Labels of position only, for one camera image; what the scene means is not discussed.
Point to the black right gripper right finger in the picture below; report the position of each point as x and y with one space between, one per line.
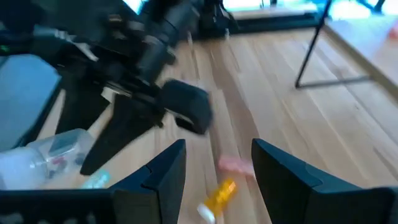
286 193

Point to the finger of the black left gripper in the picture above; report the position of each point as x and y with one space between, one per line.
81 102
124 133

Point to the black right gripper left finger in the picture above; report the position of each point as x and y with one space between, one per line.
146 196

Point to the pink pill bottle white cap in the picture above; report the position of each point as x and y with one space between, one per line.
234 165
394 31

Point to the clear pill bottle green label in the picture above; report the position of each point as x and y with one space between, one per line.
46 155

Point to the orange pill bottle white cap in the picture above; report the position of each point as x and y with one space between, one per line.
219 197

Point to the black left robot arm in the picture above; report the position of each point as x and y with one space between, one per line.
93 18

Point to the wooden shelf black metal legs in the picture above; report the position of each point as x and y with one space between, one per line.
367 46

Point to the teal pill bottle white cap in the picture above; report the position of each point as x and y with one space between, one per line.
98 180

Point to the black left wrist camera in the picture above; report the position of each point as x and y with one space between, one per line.
186 105

